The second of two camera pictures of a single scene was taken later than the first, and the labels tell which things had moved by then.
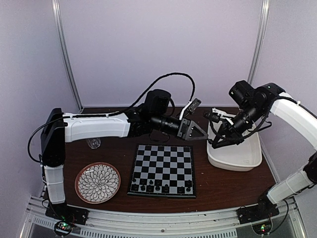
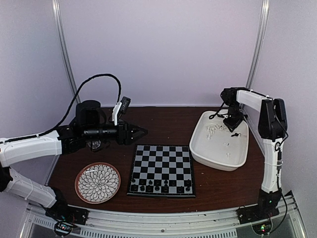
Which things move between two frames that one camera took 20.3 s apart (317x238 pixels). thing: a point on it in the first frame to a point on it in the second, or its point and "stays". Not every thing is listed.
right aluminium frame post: x=263 y=23 stays
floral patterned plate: x=97 y=182 stays
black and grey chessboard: x=163 y=170 stays
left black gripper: x=185 y=130 to x=124 y=136
